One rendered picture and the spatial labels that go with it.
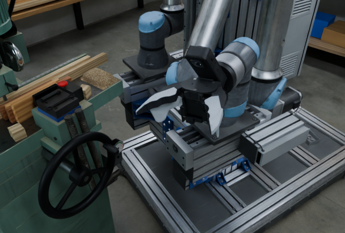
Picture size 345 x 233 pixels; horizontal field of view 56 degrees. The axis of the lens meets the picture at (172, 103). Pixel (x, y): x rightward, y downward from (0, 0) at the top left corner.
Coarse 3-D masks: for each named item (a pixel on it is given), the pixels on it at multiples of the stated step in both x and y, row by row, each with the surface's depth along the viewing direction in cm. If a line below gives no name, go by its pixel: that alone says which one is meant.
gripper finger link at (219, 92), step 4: (220, 88) 60; (216, 92) 59; (220, 92) 58; (224, 92) 58; (208, 96) 60; (220, 96) 57; (224, 96) 57; (220, 100) 56; (224, 100) 56; (220, 104) 55; (224, 104) 56
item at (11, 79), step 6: (6, 66) 102; (0, 72) 99; (6, 72) 99; (12, 72) 101; (0, 78) 98; (6, 78) 100; (12, 78) 101; (0, 84) 99; (12, 84) 102; (0, 90) 100; (6, 90) 101; (12, 90) 103; (0, 96) 100
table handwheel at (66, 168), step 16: (80, 144) 93; (112, 144) 105; (64, 160) 102; (112, 160) 109; (48, 176) 87; (80, 176) 96; (48, 192) 89; (96, 192) 108; (48, 208) 91; (80, 208) 104
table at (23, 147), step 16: (80, 80) 127; (96, 96) 119; (112, 96) 126; (0, 128) 104; (32, 128) 104; (96, 128) 110; (0, 144) 98; (16, 144) 98; (32, 144) 103; (48, 144) 102; (0, 160) 95; (16, 160) 100
